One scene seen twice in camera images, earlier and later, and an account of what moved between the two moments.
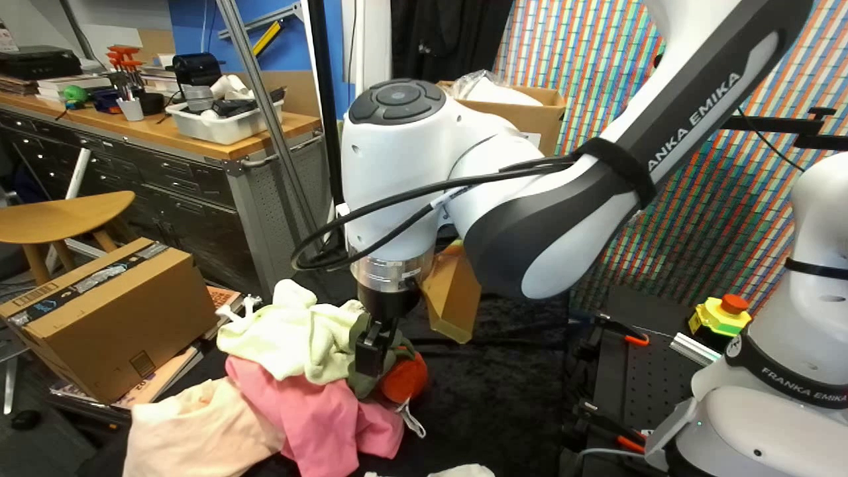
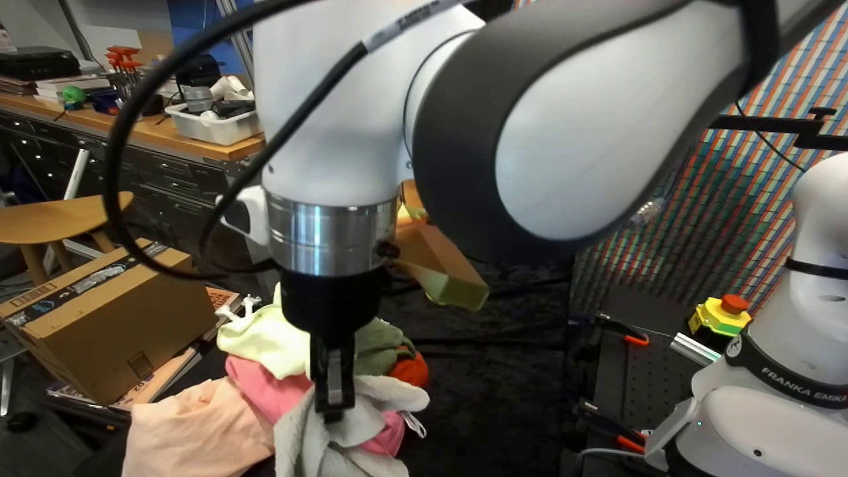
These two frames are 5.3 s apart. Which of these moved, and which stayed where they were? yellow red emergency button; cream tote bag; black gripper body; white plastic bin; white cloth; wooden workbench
Moved: black gripper body; white cloth
Stayed: white plastic bin; yellow red emergency button; wooden workbench; cream tote bag
